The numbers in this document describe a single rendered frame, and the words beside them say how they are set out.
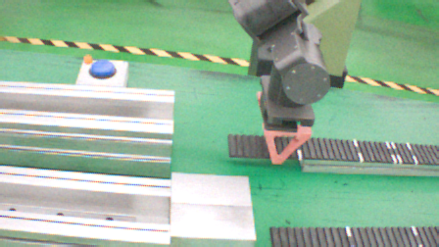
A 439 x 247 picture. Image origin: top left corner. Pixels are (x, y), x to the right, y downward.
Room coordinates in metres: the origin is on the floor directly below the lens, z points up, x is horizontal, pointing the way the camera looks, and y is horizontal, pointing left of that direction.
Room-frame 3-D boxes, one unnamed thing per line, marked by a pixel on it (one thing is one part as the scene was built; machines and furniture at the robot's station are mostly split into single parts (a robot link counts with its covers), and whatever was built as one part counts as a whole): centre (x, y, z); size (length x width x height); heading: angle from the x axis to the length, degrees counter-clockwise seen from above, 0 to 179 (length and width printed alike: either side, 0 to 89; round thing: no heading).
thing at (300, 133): (0.59, -0.10, 0.85); 0.07 x 0.07 x 0.09; 6
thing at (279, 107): (0.60, -0.10, 0.92); 0.10 x 0.07 x 0.07; 6
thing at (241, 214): (0.41, -0.01, 0.83); 0.12 x 0.09 x 0.10; 7
